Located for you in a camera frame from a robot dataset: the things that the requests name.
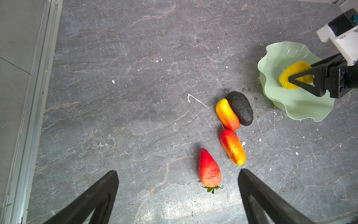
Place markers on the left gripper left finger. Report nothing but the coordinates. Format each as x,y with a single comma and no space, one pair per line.
97,200

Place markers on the white plastic scrap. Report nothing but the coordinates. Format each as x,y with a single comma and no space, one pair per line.
189,96

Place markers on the red strawberry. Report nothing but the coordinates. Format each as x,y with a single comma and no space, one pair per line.
209,171

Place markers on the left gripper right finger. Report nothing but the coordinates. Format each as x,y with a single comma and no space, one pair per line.
260,202

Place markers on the light green wavy bowl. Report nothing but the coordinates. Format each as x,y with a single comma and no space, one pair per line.
281,61

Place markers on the dark avocado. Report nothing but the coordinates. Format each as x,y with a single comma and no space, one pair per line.
240,105

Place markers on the yellow fruit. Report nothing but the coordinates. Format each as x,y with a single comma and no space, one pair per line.
293,70

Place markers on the red yellow mango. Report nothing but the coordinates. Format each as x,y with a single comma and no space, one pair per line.
233,147
226,115

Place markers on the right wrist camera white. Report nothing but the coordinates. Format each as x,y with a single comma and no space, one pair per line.
343,32

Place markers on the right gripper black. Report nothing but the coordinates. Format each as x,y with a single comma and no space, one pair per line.
340,80

